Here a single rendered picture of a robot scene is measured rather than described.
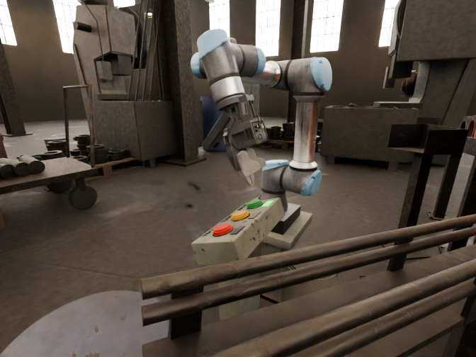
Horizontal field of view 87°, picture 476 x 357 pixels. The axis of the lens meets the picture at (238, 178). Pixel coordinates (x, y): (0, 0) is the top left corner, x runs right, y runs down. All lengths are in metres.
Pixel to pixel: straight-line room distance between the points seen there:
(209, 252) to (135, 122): 2.82
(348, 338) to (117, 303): 0.56
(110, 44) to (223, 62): 5.05
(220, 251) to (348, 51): 11.05
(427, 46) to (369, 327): 3.64
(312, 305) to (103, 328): 0.47
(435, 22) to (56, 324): 3.85
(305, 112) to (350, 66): 10.29
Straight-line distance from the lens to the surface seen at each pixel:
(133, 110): 3.25
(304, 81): 1.00
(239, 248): 0.48
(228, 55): 0.62
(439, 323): 0.30
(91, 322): 0.66
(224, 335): 0.22
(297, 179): 1.06
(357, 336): 0.20
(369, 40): 11.35
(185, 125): 3.43
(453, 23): 3.85
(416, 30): 3.77
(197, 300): 0.19
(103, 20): 5.71
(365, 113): 3.49
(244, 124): 0.57
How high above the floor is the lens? 0.86
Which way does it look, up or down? 18 degrees down
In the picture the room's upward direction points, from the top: straight up
